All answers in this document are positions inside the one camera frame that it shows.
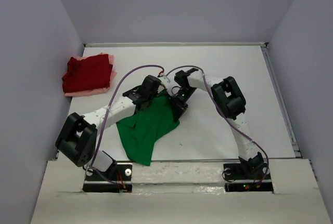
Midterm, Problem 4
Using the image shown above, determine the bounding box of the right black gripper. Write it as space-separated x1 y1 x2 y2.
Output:
168 86 197 122

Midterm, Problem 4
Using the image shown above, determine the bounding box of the green t shirt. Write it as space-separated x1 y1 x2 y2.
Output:
116 96 180 166

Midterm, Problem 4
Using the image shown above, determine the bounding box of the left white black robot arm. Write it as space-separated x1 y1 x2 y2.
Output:
55 75 170 180

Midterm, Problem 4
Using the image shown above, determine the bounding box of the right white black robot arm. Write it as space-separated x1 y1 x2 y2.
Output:
169 66 269 184

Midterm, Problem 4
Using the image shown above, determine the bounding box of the folded pink t shirt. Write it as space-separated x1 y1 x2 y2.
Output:
64 54 118 97

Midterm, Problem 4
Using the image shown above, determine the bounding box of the folded dark red t shirt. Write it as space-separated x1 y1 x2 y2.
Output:
61 54 113 94

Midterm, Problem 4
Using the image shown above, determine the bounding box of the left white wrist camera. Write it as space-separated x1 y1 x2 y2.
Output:
158 73 171 87

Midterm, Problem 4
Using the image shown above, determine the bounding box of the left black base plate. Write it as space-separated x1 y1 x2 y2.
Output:
82 162 133 193

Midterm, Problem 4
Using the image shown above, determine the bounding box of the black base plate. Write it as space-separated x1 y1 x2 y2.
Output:
222 163 274 193
82 162 133 193

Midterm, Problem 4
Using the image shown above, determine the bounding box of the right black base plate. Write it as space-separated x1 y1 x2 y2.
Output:
222 163 274 193

